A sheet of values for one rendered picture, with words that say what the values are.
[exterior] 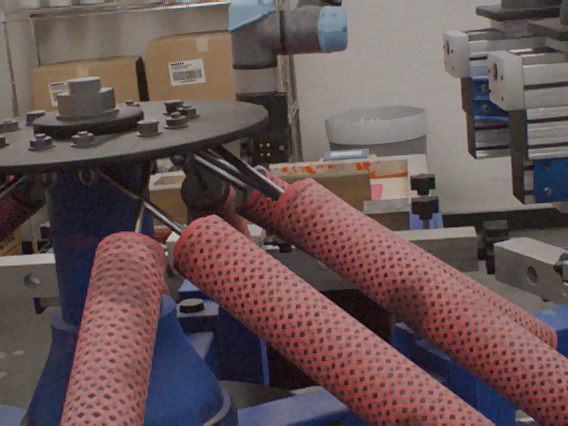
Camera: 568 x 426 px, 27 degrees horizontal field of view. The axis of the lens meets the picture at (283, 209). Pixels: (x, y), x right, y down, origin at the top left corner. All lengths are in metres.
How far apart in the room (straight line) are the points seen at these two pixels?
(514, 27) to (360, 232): 1.69
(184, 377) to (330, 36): 1.02
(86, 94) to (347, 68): 4.57
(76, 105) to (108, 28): 4.68
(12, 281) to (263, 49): 0.57
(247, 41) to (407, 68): 3.60
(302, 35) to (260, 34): 0.07
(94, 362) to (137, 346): 0.03
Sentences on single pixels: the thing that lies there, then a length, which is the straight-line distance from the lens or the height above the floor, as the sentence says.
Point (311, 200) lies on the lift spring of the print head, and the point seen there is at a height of 1.25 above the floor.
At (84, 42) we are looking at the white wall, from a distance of 5.68.
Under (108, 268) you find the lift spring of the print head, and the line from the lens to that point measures 0.80.
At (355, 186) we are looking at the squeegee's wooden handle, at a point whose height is 1.03.
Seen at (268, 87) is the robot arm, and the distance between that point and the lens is 1.94.
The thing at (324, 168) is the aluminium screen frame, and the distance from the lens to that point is 2.41.
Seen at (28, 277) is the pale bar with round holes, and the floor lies 1.02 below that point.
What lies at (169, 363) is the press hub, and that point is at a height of 1.11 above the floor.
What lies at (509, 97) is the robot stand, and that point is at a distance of 2.06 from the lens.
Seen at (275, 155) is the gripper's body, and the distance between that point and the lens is 1.96.
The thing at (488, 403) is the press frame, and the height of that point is 1.01.
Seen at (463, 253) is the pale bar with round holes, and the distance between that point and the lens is 1.59.
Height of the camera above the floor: 1.45
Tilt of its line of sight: 13 degrees down
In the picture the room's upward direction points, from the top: 5 degrees counter-clockwise
